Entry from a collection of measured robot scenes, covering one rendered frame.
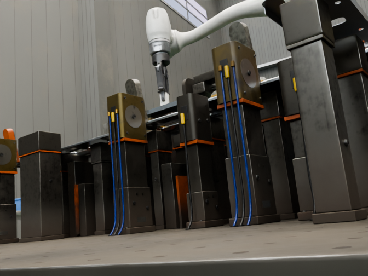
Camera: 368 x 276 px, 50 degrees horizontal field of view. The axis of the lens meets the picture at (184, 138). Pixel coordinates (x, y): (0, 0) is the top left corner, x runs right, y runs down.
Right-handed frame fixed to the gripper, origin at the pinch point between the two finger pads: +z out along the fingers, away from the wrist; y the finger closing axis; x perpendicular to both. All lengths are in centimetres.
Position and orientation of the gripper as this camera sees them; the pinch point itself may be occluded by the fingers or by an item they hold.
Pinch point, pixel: (164, 101)
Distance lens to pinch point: 164.5
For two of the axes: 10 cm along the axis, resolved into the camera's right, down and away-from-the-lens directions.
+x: 9.7, -1.4, -2.1
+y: -2.3, -1.7, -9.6
